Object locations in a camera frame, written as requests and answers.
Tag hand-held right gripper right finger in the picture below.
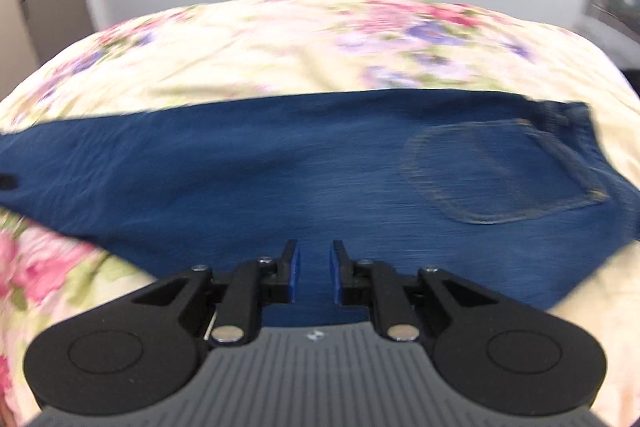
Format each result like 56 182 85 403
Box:
327 239 502 343

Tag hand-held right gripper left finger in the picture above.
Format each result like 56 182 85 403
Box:
131 239 301 349

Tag blue denim pants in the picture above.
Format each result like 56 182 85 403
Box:
0 88 640 329

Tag beige wardrobe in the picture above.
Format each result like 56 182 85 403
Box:
0 0 43 100

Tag floral bed blanket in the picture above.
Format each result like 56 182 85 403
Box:
0 0 640 427

